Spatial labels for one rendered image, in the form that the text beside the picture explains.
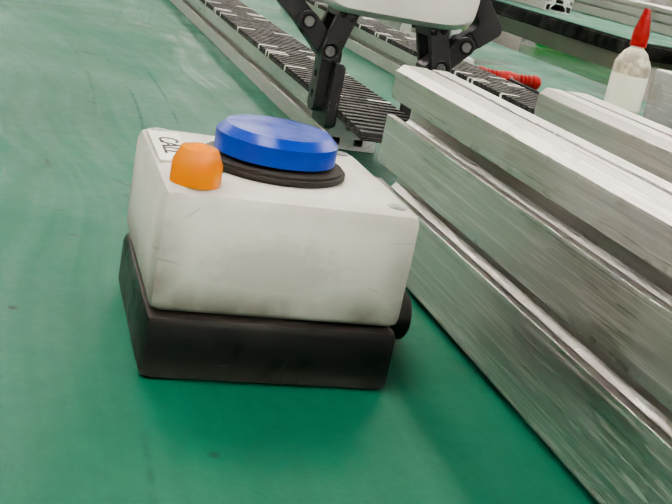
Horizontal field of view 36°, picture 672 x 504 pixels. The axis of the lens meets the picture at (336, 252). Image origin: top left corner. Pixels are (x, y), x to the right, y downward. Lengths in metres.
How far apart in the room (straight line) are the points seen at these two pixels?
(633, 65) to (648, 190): 0.80
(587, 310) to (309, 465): 0.09
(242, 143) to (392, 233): 0.05
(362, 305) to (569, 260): 0.06
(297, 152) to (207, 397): 0.08
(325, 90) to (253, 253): 0.34
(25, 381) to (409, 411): 0.12
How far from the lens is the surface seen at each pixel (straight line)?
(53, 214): 0.46
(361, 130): 0.59
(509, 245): 0.36
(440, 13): 0.64
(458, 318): 0.39
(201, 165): 0.30
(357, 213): 0.31
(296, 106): 0.75
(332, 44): 0.63
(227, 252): 0.31
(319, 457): 0.29
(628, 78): 1.10
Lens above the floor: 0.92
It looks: 17 degrees down
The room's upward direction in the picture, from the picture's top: 11 degrees clockwise
